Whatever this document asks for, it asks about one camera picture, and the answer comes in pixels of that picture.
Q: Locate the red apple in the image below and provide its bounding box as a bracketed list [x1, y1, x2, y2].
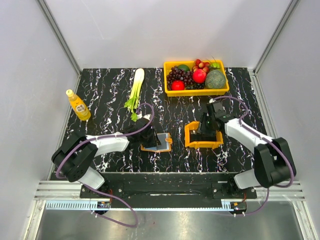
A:
[171, 80, 185, 91]

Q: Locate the white cable duct strip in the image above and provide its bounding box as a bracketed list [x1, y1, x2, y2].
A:
[45, 200, 234, 211]

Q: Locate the orange leather card holder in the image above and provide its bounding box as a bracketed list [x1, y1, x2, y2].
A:
[140, 132, 173, 153]

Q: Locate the dark blueberry cluster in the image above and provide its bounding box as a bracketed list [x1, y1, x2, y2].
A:
[185, 83, 205, 90]

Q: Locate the red pomegranate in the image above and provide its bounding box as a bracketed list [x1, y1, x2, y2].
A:
[192, 69, 207, 84]

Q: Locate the small yellow plastic bin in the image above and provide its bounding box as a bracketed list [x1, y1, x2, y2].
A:
[184, 121, 224, 150]

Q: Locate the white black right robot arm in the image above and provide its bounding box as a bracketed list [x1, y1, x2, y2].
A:
[197, 100, 297, 198]

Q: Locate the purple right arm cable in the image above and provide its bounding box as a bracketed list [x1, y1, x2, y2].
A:
[209, 96, 298, 218]

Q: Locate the yellow juice bottle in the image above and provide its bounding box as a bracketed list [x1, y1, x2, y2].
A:
[66, 89, 91, 121]

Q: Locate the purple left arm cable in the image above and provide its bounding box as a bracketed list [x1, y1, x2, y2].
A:
[55, 102, 155, 228]

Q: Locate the green lime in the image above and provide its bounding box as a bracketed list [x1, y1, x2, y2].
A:
[177, 64, 190, 72]

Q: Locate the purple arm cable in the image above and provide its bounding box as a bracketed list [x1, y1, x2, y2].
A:
[55, 102, 155, 228]
[209, 96, 298, 218]

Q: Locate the green netted melon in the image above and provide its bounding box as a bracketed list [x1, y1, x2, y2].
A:
[205, 69, 226, 89]

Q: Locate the green white celery stalk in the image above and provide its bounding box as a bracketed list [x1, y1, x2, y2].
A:
[124, 68, 145, 122]

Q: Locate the purple grape bunch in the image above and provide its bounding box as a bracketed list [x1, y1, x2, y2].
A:
[166, 66, 195, 87]

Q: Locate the yellow fruit tray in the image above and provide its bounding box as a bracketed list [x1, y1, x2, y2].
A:
[163, 59, 230, 97]

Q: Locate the aluminium rail frame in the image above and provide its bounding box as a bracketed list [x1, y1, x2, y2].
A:
[33, 68, 307, 202]

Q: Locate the red cherry cluster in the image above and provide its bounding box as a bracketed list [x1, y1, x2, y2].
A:
[192, 59, 211, 73]

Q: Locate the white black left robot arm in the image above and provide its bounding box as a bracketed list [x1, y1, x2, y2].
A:
[51, 115, 161, 198]

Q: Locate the green apple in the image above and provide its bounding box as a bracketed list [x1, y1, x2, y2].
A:
[209, 61, 221, 70]

